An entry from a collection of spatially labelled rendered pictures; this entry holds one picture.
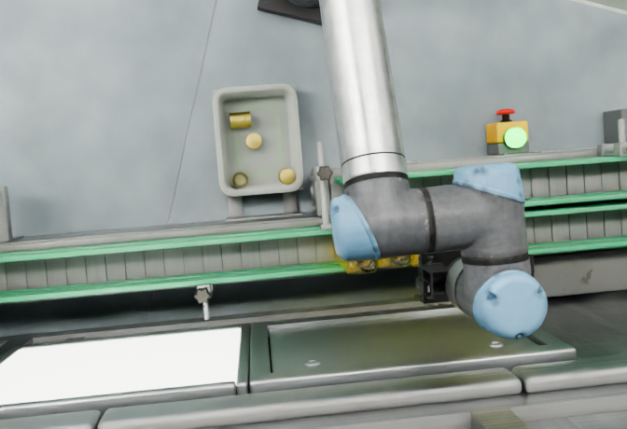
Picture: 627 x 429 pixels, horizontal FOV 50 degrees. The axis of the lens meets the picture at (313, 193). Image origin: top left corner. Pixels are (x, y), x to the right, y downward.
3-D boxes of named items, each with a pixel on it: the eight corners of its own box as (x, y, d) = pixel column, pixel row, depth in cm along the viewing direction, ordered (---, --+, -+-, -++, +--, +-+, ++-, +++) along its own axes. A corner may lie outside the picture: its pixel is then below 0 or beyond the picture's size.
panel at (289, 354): (14, 362, 123) (-77, 437, 89) (12, 346, 123) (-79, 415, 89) (494, 315, 131) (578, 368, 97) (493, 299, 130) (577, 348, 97)
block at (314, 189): (311, 214, 143) (313, 217, 136) (307, 170, 143) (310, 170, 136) (327, 213, 143) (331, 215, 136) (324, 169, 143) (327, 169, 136)
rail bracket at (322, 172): (314, 226, 136) (321, 232, 124) (309, 143, 135) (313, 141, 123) (329, 225, 137) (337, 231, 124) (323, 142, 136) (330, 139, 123)
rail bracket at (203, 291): (199, 311, 136) (193, 326, 123) (196, 277, 136) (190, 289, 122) (219, 309, 136) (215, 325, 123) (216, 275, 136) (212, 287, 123)
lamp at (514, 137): (503, 148, 145) (508, 148, 142) (502, 128, 145) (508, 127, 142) (523, 147, 145) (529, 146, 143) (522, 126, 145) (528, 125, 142)
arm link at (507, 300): (550, 262, 73) (556, 339, 73) (510, 249, 83) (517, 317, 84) (479, 270, 72) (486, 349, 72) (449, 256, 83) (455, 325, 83)
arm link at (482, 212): (430, 172, 73) (440, 271, 74) (532, 160, 74) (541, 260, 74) (416, 171, 81) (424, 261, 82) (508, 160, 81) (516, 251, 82)
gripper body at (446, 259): (411, 245, 99) (432, 257, 87) (467, 242, 100) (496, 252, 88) (413, 297, 100) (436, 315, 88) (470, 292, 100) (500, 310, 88)
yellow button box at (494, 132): (486, 155, 152) (498, 155, 145) (484, 122, 152) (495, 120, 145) (516, 153, 153) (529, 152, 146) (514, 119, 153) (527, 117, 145)
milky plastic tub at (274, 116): (222, 195, 147) (220, 197, 139) (213, 92, 146) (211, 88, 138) (301, 188, 149) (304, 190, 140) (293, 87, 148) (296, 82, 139)
